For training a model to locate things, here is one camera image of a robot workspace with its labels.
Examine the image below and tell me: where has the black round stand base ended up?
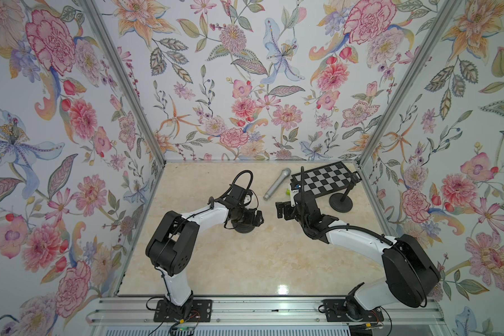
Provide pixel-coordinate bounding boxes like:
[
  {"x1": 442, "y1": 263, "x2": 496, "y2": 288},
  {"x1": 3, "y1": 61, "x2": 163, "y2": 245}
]
[{"x1": 329, "y1": 193, "x2": 354, "y2": 213}]

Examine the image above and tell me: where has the black stand pole with clip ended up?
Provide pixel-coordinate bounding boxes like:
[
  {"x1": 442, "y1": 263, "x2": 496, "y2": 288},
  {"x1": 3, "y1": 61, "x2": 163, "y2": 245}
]
[{"x1": 341, "y1": 171, "x2": 362, "y2": 202}]

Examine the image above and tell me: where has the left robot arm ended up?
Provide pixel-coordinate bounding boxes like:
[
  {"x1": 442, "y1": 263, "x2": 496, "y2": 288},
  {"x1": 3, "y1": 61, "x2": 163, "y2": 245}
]
[{"x1": 146, "y1": 170, "x2": 264, "y2": 317}]

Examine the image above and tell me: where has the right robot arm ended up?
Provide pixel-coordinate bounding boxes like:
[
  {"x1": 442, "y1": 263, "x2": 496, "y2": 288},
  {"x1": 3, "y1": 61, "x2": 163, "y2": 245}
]
[{"x1": 276, "y1": 169, "x2": 440, "y2": 321}]

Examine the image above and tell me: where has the silver microphone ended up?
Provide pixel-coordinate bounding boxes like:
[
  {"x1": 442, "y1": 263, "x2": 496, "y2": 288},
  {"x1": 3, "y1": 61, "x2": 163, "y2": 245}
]
[{"x1": 263, "y1": 168, "x2": 291, "y2": 201}]

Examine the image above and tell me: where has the black checkered chess box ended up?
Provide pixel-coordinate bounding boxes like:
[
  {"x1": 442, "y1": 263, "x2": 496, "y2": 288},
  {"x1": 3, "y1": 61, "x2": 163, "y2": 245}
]
[{"x1": 290, "y1": 161, "x2": 352, "y2": 198}]

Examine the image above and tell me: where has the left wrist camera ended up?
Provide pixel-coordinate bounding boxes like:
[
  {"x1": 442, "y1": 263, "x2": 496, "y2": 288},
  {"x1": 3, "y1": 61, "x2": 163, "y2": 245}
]
[{"x1": 240, "y1": 189, "x2": 253, "y2": 207}]

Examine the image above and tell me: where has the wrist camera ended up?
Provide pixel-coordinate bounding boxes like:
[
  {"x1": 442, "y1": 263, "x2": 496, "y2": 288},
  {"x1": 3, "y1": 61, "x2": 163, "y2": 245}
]
[
  {"x1": 240, "y1": 189, "x2": 253, "y2": 207},
  {"x1": 290, "y1": 188, "x2": 302, "y2": 207}
]

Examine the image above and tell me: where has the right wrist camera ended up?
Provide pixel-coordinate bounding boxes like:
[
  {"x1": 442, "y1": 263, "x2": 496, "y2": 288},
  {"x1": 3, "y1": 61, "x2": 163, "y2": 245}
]
[{"x1": 290, "y1": 188, "x2": 302, "y2": 207}]

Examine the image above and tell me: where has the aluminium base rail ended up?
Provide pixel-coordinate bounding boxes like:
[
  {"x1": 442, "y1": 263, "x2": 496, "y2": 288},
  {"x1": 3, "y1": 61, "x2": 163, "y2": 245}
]
[{"x1": 87, "y1": 296, "x2": 450, "y2": 335}]

